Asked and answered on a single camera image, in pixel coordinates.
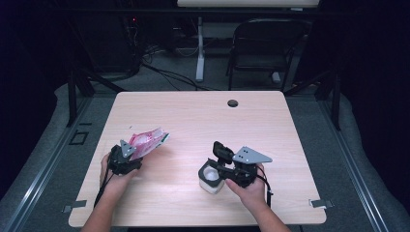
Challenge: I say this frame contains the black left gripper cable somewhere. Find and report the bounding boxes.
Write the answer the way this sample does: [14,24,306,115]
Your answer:
[94,167,114,208]

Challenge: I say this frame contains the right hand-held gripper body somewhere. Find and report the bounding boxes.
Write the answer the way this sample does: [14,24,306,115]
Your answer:
[225,145,274,189]

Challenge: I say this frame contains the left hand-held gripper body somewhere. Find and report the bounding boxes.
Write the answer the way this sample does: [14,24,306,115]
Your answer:
[108,139,143,177]

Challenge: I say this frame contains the clear plastic bag red print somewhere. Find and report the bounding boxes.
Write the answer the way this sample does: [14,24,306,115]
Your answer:
[129,127,170,161]

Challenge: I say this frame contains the white desk leg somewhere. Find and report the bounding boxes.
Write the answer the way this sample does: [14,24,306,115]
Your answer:
[195,15,207,83]

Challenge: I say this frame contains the grey metal bracket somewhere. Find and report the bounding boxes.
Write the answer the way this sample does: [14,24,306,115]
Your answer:
[308,198,336,210]
[62,199,88,215]

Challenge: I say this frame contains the aluminium rail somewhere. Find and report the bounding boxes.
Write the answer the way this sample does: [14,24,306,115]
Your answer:
[317,96,392,232]
[0,96,94,232]

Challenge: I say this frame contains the black metal frame stand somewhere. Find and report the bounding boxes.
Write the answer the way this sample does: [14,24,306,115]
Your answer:
[66,69,126,129]
[283,69,342,131]

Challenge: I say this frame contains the black floor cables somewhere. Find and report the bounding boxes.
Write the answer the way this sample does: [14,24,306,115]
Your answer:
[140,61,215,92]

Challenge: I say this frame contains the black horizontal frame bar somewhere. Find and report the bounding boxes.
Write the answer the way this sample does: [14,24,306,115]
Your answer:
[42,8,410,17]

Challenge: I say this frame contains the dark equipment cabinet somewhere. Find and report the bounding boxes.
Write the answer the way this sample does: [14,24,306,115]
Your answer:
[93,13,142,75]

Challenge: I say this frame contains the black folding chair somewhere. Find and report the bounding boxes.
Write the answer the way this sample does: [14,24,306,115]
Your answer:
[226,17,312,93]

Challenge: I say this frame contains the person's right hand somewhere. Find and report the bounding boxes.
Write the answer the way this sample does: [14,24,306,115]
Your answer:
[224,163,269,211]

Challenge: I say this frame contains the person's left hand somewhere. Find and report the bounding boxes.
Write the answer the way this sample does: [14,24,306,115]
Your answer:
[100,153,141,197]

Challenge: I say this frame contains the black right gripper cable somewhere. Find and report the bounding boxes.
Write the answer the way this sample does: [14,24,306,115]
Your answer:
[257,165,274,208]

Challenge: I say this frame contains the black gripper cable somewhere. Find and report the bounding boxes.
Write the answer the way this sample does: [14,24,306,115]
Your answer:
[257,165,274,208]
[94,167,114,208]

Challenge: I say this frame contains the white container with black lid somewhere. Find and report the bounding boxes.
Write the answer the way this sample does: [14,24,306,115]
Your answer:
[197,140,235,195]

